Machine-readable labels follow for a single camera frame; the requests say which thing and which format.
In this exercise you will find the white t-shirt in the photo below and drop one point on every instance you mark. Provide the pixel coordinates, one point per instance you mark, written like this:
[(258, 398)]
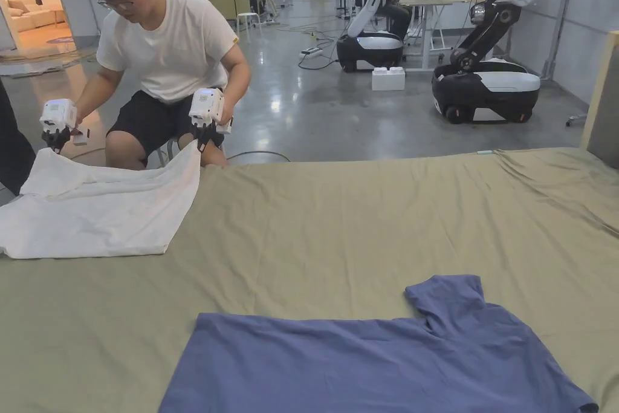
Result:
[(96, 219)]

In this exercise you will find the bed with olive green sheet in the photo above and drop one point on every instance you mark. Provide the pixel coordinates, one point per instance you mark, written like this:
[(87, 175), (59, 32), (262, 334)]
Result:
[(319, 219)]

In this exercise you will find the white foam block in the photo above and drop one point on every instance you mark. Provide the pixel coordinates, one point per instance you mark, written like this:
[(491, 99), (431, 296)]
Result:
[(387, 79)]

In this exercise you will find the white power strip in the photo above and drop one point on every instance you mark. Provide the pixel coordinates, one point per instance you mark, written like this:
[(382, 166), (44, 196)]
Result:
[(312, 51)]

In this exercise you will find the black and white wheeled robot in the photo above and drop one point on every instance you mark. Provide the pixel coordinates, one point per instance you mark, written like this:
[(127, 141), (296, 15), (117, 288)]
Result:
[(488, 79), (367, 48)]

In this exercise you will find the blue t-shirt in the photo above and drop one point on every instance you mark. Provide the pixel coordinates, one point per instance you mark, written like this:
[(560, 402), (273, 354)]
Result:
[(348, 364)]

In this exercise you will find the beige padded headboard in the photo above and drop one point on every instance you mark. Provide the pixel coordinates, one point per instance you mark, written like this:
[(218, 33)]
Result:
[(604, 108)]

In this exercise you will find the cream sofa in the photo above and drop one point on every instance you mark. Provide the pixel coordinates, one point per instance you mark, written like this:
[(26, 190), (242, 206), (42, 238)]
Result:
[(22, 11)]

